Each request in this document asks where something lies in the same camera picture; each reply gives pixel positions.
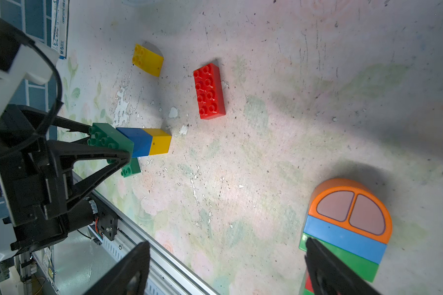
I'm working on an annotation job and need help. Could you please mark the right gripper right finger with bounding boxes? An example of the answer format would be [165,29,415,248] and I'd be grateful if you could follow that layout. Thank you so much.
[305,238,380,295]

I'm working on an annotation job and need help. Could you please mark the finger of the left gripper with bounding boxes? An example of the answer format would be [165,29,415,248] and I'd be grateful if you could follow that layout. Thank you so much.
[46,141,130,210]
[20,105,91,134]

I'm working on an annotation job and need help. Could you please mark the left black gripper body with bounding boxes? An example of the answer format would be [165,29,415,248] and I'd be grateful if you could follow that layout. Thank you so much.
[0,104,96,254]

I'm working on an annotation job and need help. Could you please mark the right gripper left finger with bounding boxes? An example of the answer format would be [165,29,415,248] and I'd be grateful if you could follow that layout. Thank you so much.
[84,241,150,295]

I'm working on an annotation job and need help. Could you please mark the red small lego brick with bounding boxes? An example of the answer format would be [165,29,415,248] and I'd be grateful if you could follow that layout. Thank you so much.
[304,273,314,295]

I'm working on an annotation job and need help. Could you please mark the green long lego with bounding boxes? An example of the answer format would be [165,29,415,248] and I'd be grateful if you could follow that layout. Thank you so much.
[87,123,134,158]
[299,233,380,283]
[99,158,141,178]

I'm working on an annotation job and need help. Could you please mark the light blue long lego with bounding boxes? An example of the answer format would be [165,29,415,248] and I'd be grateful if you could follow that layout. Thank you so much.
[304,215,386,264]

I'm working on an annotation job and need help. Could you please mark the dark blue square lego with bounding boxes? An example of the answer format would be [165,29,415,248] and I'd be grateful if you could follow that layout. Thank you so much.
[117,127,153,158]

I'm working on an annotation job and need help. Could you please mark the orange half-round lego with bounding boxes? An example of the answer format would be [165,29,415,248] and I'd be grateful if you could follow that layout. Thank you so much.
[308,178,393,245]

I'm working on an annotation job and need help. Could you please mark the yellow square lego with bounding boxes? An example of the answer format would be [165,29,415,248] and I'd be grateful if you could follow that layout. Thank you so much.
[144,129,172,156]

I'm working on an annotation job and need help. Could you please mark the yellow curved lego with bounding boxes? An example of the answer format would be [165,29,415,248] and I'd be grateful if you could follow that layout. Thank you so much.
[132,44,164,77]

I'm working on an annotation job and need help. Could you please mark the red long lego brick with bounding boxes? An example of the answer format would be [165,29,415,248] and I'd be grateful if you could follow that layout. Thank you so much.
[193,63,226,120]

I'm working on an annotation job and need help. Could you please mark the pen package box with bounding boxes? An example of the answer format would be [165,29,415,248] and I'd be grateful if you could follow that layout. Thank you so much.
[50,0,70,60]

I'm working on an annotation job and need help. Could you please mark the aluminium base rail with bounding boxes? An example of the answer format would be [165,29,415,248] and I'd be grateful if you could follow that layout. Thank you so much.
[80,189,216,295]

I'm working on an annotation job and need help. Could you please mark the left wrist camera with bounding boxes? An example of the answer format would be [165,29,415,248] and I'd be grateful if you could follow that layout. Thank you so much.
[0,18,59,117]

